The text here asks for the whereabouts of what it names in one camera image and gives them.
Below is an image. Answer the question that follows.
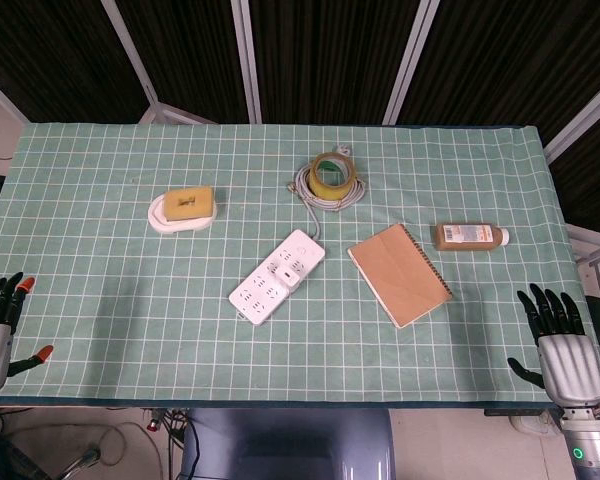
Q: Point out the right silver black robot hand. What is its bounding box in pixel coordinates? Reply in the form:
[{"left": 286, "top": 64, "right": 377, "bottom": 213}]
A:
[{"left": 507, "top": 283, "right": 600, "bottom": 406}]

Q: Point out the white power strip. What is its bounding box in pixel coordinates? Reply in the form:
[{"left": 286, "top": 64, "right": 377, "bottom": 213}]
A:
[{"left": 228, "top": 228, "right": 326, "bottom": 326}]

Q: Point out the white plug adapter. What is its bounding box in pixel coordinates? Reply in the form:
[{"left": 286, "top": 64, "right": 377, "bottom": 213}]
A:
[{"left": 278, "top": 267, "right": 304, "bottom": 294}]

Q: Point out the green white grid tablecloth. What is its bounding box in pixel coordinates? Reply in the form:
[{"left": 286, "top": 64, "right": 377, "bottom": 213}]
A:
[{"left": 0, "top": 122, "right": 600, "bottom": 407}]

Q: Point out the brown bottle white cap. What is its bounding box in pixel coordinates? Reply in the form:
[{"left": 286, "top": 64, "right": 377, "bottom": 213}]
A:
[{"left": 434, "top": 222, "right": 511, "bottom": 251}]

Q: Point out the wooden board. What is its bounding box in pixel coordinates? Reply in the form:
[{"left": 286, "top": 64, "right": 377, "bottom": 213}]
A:
[{"left": 347, "top": 222, "right": 454, "bottom": 330}]

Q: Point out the white soap dish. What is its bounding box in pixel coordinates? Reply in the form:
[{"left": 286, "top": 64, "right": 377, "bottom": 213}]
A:
[{"left": 147, "top": 193, "right": 220, "bottom": 235}]

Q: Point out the yellow sponge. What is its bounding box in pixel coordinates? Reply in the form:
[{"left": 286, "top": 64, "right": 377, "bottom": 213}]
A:
[{"left": 163, "top": 185, "right": 216, "bottom": 223}]

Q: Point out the dark teal under cloth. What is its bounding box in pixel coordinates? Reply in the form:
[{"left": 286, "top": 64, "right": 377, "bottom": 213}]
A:
[{"left": 0, "top": 394, "right": 554, "bottom": 410}]

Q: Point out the yellow tape roll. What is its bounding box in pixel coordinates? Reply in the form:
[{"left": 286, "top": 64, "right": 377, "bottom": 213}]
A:
[{"left": 308, "top": 153, "right": 357, "bottom": 202}]

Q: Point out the blue grey robot torso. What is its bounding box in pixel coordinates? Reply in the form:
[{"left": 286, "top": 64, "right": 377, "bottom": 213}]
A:
[{"left": 179, "top": 408, "right": 396, "bottom": 480}]

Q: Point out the grey cable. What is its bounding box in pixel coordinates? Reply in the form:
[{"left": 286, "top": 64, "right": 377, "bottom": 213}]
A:
[{"left": 287, "top": 143, "right": 367, "bottom": 239}]

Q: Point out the white partition frame post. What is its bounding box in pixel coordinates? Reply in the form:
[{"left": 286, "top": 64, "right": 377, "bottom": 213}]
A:
[
  {"left": 99, "top": 0, "right": 161, "bottom": 109},
  {"left": 231, "top": 0, "right": 262, "bottom": 124},
  {"left": 383, "top": 0, "right": 440, "bottom": 125}
]

